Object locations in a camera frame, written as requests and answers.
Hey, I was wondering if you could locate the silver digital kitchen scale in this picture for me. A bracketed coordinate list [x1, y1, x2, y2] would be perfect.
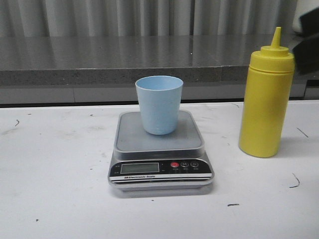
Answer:
[108, 111, 214, 191]

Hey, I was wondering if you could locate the white container in background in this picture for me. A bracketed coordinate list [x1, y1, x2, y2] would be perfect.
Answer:
[292, 0, 319, 34]

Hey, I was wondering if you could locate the light blue plastic cup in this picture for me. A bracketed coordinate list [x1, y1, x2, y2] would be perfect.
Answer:
[135, 76, 183, 135]

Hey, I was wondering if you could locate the yellow squeeze bottle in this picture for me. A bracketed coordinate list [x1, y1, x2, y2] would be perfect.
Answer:
[239, 27, 295, 158]

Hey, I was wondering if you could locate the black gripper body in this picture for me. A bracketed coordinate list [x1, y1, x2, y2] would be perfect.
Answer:
[293, 7, 319, 74]

